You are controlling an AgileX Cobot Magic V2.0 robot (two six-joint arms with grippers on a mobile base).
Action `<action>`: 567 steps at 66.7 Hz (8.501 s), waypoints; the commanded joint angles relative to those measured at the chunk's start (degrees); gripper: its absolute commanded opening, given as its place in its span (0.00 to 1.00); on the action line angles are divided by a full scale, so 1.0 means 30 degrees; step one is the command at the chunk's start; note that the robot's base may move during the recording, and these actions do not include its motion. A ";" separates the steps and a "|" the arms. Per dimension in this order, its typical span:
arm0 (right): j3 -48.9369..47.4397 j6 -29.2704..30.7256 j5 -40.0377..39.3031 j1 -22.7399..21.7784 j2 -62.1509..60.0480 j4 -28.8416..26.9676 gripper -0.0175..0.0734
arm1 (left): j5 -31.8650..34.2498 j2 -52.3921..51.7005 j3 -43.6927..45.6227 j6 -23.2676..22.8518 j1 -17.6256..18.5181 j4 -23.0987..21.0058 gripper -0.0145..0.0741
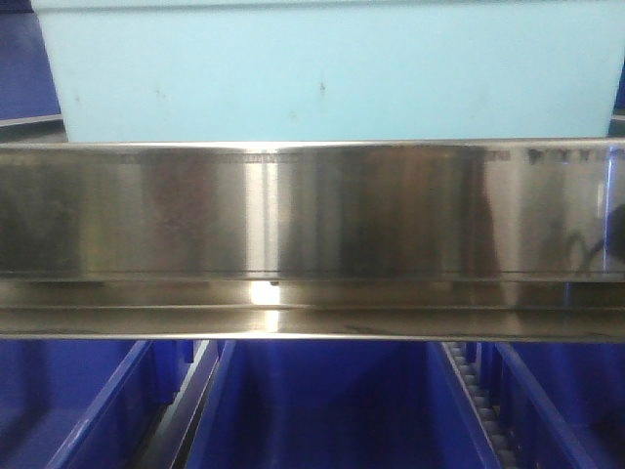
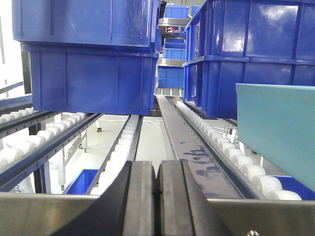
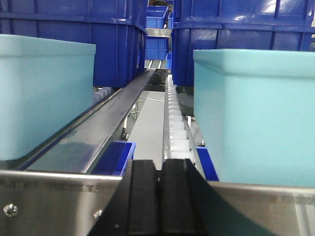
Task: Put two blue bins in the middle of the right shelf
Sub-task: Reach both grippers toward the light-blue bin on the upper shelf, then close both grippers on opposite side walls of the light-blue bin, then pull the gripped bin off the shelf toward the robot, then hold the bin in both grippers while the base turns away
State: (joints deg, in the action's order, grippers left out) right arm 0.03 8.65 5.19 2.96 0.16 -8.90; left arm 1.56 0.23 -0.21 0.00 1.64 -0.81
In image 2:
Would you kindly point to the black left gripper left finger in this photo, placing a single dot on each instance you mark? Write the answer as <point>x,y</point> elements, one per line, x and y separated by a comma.
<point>126,208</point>

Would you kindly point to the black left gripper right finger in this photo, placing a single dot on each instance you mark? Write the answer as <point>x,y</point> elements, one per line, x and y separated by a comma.
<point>183,209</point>

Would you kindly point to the light blue plastic bin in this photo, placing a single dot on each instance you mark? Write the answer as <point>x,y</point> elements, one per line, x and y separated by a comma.
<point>278,122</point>

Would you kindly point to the blue crate below shelf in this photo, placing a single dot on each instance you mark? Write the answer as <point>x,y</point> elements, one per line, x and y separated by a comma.
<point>81,183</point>

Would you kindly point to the white roller track centre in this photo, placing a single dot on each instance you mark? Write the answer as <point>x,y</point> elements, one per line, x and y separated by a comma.
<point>123,149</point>

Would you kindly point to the white roller track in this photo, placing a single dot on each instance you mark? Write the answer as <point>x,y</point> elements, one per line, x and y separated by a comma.
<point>252,177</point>
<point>33,154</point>
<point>123,149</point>

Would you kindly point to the white roller track left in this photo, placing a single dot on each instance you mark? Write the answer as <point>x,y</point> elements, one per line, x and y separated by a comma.
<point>33,154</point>

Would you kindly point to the dark blue crate lower left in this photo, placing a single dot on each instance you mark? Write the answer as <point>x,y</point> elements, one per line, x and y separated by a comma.
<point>92,80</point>

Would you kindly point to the distant blue crate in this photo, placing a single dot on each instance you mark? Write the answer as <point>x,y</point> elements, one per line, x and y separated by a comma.
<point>170,77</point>

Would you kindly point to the dark blue crate stack right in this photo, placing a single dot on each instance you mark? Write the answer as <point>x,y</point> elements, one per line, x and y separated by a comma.
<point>247,41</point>

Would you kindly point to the dark blue crate upper left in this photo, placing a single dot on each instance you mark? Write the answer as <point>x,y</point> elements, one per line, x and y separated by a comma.
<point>109,23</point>

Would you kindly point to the steel divider rail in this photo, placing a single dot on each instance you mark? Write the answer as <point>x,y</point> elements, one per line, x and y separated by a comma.
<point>187,146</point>

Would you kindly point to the steel shelf front rail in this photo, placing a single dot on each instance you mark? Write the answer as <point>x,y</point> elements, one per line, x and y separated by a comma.
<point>41,215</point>

